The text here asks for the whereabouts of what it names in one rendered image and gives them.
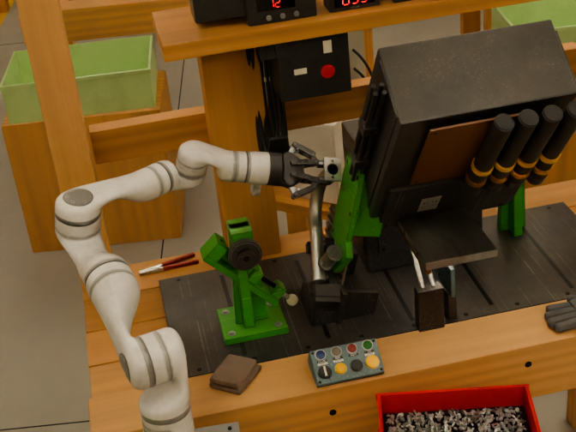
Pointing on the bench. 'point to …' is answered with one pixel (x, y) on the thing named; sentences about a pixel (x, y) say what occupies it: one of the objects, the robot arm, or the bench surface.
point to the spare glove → (562, 315)
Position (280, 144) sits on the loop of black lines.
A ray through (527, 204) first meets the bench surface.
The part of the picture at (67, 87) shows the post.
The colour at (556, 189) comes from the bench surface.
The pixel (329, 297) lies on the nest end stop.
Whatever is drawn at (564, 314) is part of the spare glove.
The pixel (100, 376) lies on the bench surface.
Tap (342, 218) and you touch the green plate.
